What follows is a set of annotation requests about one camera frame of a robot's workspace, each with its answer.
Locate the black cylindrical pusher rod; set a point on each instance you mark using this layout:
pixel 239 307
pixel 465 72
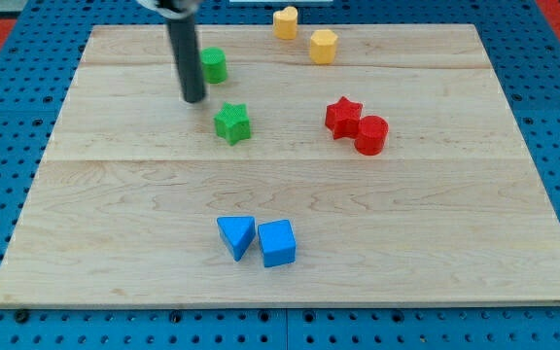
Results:
pixel 181 28

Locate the green cylinder block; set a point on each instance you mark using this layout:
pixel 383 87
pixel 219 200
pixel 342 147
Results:
pixel 214 65

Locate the green star block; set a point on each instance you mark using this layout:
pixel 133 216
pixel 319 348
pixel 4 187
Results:
pixel 232 123

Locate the red star block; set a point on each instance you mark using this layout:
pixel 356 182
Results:
pixel 342 118

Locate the yellow heart block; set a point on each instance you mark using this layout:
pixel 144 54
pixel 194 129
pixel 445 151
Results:
pixel 285 23

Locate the yellow hexagon block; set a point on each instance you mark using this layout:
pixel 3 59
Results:
pixel 323 45

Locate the blue triangle block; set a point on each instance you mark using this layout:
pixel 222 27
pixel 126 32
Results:
pixel 237 232

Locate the red cylinder block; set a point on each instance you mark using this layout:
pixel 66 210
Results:
pixel 371 136

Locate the blue cube block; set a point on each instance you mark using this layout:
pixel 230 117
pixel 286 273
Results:
pixel 277 243

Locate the wooden board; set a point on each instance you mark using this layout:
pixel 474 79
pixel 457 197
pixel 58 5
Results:
pixel 122 211

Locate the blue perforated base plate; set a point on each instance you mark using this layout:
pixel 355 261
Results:
pixel 37 64

